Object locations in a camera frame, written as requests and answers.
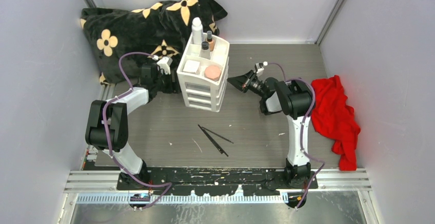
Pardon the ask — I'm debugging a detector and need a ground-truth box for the red cloth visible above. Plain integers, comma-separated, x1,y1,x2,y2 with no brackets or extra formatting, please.
311,75,361,171

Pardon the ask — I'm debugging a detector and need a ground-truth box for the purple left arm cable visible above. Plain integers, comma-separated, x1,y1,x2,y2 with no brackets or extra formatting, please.
102,52,174,211

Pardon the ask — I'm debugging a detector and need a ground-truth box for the beige foundation bottle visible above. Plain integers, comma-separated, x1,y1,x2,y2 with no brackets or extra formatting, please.
206,31,215,52

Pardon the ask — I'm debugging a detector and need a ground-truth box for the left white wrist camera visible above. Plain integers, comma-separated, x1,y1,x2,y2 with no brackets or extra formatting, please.
157,56,172,75

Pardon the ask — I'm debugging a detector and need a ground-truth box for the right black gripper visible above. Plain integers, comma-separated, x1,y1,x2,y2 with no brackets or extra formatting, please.
227,70,267,98

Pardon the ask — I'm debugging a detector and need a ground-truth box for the white spray bottle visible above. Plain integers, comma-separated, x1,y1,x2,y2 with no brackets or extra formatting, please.
191,17,203,45

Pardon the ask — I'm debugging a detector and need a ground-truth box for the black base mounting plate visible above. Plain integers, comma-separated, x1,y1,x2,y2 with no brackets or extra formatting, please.
116,167,319,198

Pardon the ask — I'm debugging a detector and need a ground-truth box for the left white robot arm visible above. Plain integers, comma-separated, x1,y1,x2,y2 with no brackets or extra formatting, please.
85,58,179,190

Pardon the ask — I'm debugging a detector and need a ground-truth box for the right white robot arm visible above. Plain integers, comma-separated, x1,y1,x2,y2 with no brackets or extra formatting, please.
227,70,315,189

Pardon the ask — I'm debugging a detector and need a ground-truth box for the black cap clear bottle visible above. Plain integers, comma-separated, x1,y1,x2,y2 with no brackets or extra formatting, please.
199,41,211,59

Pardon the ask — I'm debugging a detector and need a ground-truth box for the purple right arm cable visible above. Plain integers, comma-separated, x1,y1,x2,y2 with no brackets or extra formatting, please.
265,62,326,210

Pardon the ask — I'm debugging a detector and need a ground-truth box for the small cream box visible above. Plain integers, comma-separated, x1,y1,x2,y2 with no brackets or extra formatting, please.
182,59,201,75

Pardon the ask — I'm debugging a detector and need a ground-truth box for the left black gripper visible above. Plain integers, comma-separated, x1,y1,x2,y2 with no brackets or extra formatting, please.
154,70,186,94

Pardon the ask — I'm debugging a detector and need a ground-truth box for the white plastic drawer organizer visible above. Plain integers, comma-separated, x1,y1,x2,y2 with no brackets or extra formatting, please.
176,35,230,112

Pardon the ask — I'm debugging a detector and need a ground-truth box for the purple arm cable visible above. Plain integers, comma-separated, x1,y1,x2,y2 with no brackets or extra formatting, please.
265,62,326,210
102,52,174,211

